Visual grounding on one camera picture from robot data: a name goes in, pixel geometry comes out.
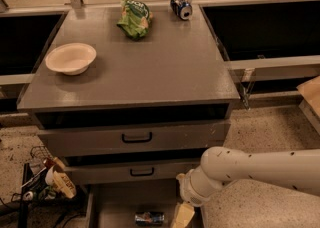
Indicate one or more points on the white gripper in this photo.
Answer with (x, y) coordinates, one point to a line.
(192, 191)

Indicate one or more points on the redbull can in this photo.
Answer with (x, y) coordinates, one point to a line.
(149, 218)

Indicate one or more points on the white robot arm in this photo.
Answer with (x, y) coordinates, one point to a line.
(220, 167)

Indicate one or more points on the grey top drawer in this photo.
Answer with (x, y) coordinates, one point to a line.
(91, 141)

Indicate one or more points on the grey open bottom drawer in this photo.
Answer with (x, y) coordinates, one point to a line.
(119, 205)

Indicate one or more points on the grey drawer cabinet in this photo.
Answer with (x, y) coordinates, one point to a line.
(174, 75)

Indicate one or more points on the grey middle drawer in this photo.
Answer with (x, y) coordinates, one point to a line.
(130, 171)

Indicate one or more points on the blue pepsi can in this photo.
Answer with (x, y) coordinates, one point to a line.
(181, 8)

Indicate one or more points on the brown cardboard box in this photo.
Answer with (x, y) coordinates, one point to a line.
(310, 90)

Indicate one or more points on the white paper bowl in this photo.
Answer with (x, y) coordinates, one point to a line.
(70, 59)

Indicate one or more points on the green chip bag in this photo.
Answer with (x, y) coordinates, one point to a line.
(135, 19)

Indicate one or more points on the black wire rack with items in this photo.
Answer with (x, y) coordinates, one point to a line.
(44, 181)

